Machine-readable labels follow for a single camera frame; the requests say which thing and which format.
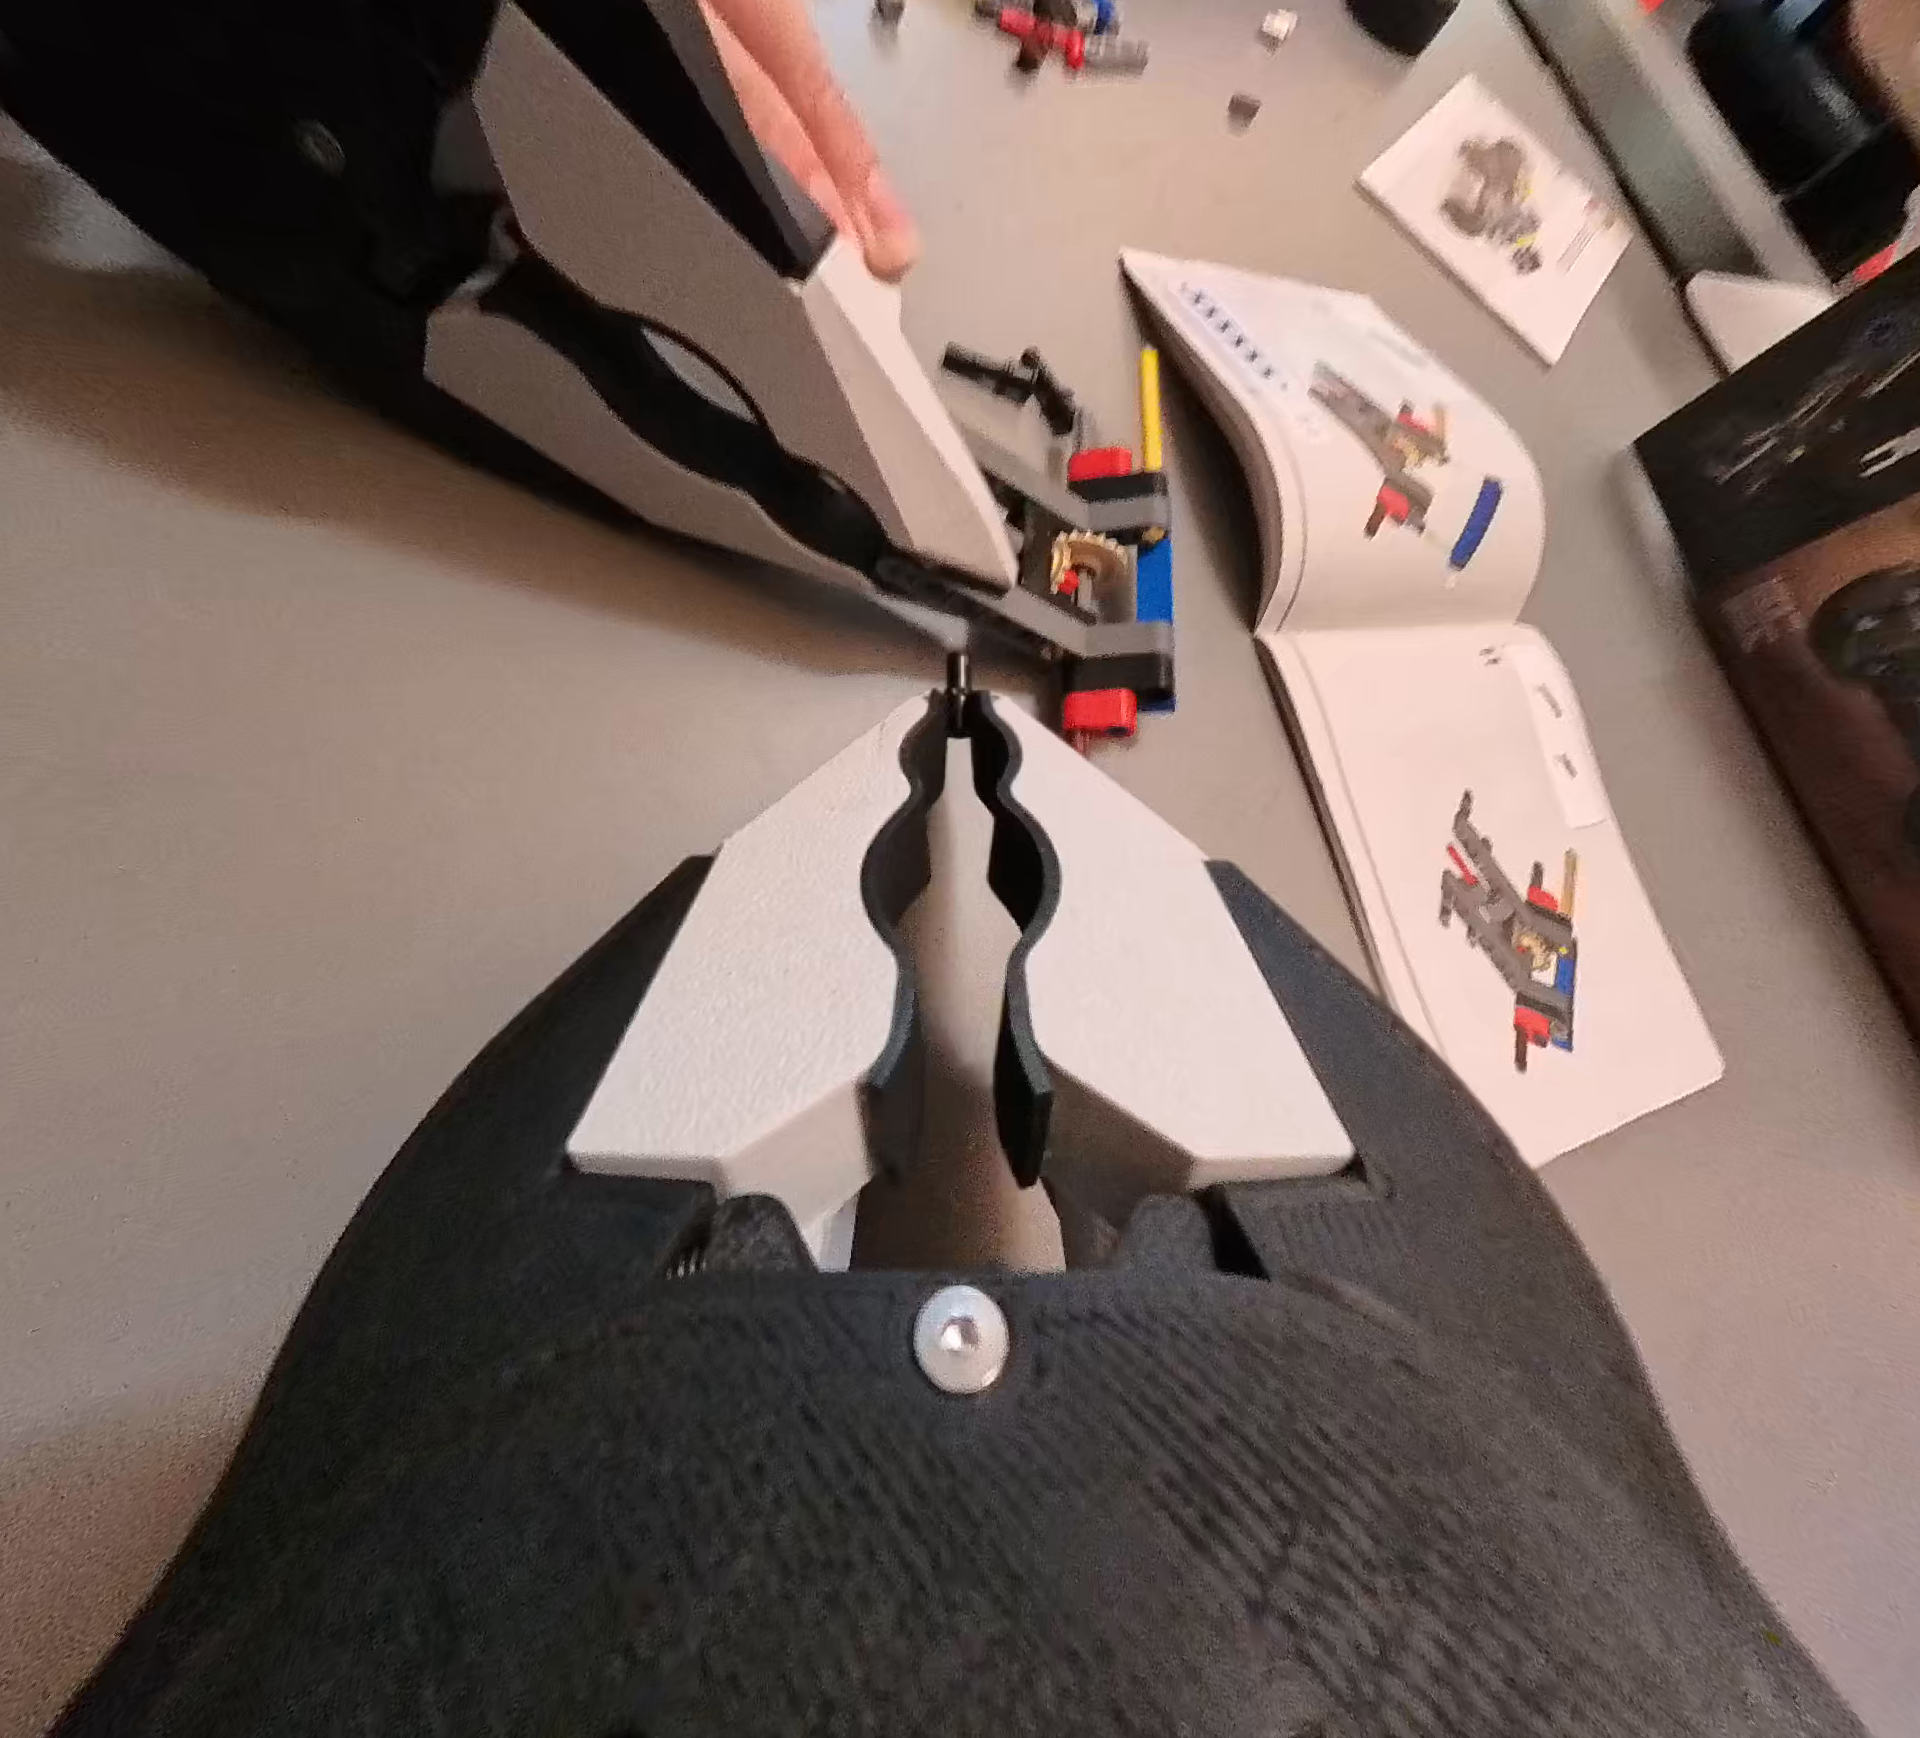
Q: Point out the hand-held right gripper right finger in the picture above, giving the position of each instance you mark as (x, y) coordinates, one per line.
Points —
(1185, 1017)

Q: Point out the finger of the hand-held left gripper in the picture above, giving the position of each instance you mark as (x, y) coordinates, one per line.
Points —
(868, 418)
(570, 418)

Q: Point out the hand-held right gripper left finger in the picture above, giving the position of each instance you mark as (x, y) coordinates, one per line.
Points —
(718, 1017)

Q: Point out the short black lego pin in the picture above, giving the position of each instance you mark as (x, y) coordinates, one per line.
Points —
(956, 686)

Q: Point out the partly built lego chassis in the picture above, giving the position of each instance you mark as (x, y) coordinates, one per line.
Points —
(1152, 584)

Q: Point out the long black lego pin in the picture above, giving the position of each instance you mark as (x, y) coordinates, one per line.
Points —
(1049, 384)
(984, 366)

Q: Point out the open lego instruction booklet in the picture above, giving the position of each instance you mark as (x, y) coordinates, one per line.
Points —
(1426, 747)

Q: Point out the lego set box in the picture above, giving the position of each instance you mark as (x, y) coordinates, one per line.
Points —
(1799, 599)

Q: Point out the small white paper leaflet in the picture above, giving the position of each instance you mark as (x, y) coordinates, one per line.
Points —
(1499, 209)

